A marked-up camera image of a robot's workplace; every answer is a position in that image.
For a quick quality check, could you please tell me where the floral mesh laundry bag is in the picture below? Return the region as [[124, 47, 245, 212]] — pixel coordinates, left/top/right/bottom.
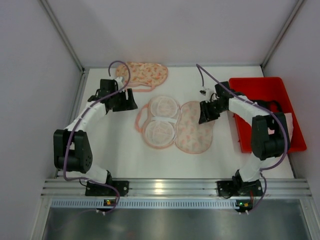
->
[[134, 95, 215, 155]]

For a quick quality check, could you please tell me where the black lace bra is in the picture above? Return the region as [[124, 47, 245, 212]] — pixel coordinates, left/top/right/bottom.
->
[[250, 99, 283, 113]]

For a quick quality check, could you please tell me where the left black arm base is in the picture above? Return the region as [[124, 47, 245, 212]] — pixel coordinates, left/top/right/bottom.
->
[[85, 180, 130, 197]]

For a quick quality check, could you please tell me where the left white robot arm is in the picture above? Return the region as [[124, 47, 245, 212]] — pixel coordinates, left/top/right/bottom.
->
[[53, 76, 138, 185]]

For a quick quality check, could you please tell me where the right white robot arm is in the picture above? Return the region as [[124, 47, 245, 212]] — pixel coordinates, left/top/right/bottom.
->
[[198, 81, 290, 184]]

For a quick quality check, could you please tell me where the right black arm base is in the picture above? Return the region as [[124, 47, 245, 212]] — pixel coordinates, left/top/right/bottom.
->
[[217, 179, 263, 199]]

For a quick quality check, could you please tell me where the red plastic tray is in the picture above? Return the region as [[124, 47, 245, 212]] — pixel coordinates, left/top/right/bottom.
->
[[229, 77, 307, 154]]

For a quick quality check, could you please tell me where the pink folded cloth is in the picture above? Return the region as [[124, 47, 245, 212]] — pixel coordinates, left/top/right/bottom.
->
[[268, 113, 294, 139]]

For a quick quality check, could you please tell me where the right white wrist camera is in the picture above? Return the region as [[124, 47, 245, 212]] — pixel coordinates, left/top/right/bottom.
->
[[199, 87, 215, 98]]

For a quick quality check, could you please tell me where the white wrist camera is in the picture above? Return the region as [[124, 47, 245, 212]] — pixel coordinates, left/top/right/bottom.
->
[[199, 87, 215, 98], [115, 76, 125, 85]]

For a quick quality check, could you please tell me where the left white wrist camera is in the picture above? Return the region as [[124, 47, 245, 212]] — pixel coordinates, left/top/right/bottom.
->
[[115, 76, 125, 85]]

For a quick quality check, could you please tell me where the aluminium mounting rail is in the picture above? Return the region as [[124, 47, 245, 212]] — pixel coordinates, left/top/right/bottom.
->
[[40, 178, 312, 199]]

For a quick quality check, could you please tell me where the slotted grey cable duct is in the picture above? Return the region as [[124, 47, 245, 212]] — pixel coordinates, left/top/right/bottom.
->
[[50, 197, 253, 210]]

